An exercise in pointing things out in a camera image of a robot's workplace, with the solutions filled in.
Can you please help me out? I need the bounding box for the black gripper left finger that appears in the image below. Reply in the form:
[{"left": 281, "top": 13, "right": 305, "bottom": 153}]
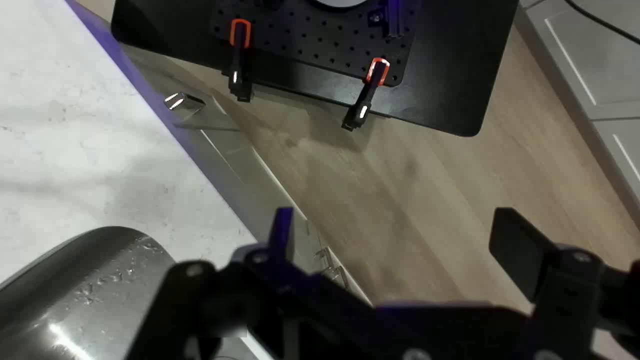
[{"left": 230, "top": 208, "right": 372, "bottom": 313}]

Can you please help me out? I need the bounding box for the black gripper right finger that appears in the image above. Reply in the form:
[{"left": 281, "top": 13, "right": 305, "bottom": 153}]
[{"left": 487, "top": 208, "right": 637, "bottom": 334}]

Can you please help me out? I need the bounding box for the chrome kitchen faucet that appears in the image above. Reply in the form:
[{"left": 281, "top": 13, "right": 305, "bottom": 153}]
[{"left": 0, "top": 226, "right": 173, "bottom": 360}]

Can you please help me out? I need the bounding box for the black orange right clamp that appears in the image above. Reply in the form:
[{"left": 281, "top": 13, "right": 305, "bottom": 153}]
[{"left": 342, "top": 56, "right": 389, "bottom": 129}]

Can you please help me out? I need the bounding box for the black orange clamp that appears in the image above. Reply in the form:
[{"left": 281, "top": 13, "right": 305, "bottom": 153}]
[
  {"left": 342, "top": 56, "right": 389, "bottom": 129},
  {"left": 227, "top": 18, "right": 251, "bottom": 101}
]

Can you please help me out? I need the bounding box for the black orange left clamp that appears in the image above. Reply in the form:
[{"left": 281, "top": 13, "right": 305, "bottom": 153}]
[{"left": 227, "top": 18, "right": 251, "bottom": 101}]

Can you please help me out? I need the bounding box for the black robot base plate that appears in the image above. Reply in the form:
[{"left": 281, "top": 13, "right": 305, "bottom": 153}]
[{"left": 112, "top": 0, "right": 517, "bottom": 135}]

